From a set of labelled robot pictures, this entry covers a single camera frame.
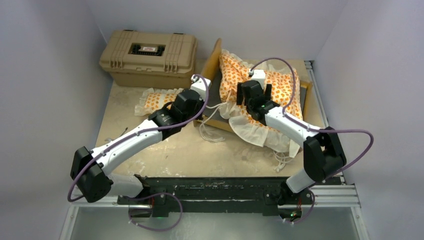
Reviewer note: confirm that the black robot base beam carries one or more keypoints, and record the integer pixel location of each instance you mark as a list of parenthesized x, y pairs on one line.
[(268, 196)]

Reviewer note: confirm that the small orange patterned pillow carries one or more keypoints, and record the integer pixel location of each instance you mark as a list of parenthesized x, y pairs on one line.
[(154, 99)]

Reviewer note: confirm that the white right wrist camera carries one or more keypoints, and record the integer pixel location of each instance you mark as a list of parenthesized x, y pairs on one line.
[(258, 75)]

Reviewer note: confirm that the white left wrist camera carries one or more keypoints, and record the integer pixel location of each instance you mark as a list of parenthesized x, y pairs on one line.
[(200, 86)]

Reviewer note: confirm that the tan plastic tool case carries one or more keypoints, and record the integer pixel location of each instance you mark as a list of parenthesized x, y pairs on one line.
[(150, 60)]

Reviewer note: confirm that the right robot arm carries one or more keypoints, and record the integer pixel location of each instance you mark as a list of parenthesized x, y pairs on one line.
[(323, 154)]

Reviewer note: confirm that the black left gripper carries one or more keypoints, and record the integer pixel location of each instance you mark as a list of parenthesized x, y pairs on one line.
[(201, 104)]

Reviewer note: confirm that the orange patterned white blanket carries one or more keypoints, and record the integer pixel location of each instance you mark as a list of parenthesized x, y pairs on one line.
[(285, 92)]

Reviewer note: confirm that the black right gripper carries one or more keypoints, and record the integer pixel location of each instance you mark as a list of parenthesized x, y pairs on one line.
[(268, 93)]

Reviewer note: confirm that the wooden pet bed frame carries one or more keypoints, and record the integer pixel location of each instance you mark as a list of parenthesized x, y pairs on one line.
[(210, 66)]

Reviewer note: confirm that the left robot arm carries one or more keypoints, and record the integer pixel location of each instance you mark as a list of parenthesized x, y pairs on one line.
[(91, 170)]

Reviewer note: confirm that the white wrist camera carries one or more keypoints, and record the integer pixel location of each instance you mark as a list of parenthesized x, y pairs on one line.
[(200, 86), (258, 75)]

